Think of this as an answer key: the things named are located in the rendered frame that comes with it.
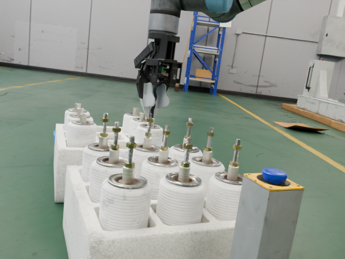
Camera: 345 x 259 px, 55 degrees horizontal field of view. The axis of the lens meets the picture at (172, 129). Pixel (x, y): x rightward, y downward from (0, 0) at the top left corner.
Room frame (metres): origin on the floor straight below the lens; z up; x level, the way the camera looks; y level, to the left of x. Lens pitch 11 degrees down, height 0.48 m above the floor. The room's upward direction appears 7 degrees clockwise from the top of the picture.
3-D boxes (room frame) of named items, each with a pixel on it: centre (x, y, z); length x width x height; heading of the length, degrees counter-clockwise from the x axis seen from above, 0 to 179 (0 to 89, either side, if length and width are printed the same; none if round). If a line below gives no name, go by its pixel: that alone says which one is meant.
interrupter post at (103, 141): (0.82, 0.17, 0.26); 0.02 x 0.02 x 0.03
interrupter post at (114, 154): (0.71, 0.12, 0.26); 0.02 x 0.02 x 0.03
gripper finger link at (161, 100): (0.86, 0.04, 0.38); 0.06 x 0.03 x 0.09; 35
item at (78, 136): (1.09, 0.30, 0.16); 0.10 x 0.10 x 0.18
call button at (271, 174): (0.52, -0.17, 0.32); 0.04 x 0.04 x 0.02
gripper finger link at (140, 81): (0.86, 0.08, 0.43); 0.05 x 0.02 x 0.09; 125
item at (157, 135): (1.18, 0.08, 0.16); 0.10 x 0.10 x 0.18
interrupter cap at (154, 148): (0.87, 0.06, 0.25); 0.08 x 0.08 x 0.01
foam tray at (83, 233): (0.76, 0.01, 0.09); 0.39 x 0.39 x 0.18; 24
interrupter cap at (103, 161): (0.71, 0.12, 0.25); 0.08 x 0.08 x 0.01
